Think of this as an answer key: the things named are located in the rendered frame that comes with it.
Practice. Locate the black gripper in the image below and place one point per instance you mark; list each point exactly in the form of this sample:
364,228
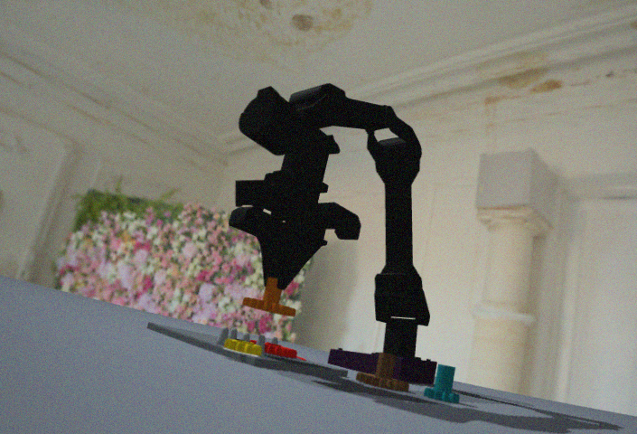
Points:
287,246

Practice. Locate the yellow gear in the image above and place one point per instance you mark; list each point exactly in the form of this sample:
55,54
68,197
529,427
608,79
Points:
243,346

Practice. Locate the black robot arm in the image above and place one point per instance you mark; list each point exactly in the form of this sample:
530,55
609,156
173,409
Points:
292,129

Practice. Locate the orange gear with central hub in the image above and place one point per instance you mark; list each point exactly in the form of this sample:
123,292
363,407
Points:
270,300

